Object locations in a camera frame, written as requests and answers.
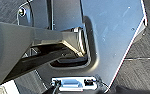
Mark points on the white box with blue middle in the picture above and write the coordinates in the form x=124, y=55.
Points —
x=72, y=83

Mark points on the grey robot torso limb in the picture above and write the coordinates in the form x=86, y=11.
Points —
x=17, y=43

